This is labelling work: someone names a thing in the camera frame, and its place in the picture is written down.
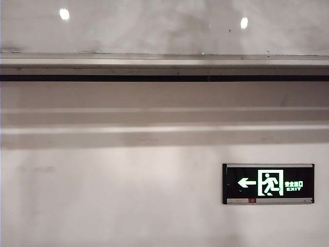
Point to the aluminium whiteboard marker tray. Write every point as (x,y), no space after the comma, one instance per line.
(164,67)

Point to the green illuminated exit sign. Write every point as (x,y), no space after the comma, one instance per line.
(268,184)

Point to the white whiteboard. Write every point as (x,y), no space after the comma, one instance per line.
(144,28)

